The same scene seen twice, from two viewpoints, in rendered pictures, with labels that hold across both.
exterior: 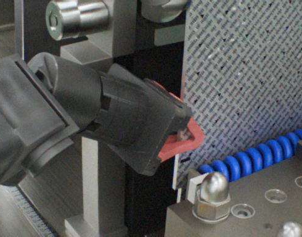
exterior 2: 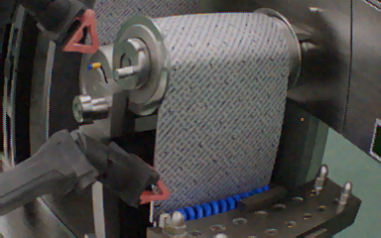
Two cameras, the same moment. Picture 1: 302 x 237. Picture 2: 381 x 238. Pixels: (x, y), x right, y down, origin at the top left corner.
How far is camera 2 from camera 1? 69 cm
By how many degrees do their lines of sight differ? 8
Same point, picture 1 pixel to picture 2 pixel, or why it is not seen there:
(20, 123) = (73, 165)
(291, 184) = (229, 222)
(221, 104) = (182, 174)
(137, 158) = (128, 197)
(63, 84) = (88, 150)
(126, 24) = (119, 115)
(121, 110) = (118, 170)
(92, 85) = (102, 152)
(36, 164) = (80, 186)
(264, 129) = (215, 192)
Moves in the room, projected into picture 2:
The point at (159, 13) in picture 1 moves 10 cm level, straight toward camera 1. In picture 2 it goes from (140, 109) to (138, 139)
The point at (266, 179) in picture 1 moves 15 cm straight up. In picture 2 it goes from (212, 220) to (230, 133)
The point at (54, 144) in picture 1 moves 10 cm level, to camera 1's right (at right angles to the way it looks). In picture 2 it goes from (88, 178) to (161, 192)
